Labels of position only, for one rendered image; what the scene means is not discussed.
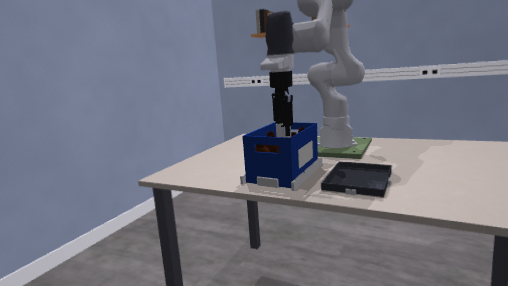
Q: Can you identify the blue plastic crate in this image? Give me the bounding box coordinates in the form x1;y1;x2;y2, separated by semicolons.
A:
242;122;318;188

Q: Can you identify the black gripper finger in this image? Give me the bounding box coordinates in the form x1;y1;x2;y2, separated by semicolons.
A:
272;93;283;137
277;91;293;138

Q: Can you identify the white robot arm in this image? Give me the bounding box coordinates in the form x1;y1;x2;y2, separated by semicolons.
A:
260;0;365;148

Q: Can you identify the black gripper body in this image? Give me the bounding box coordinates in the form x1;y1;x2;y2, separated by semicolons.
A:
269;71;293;104

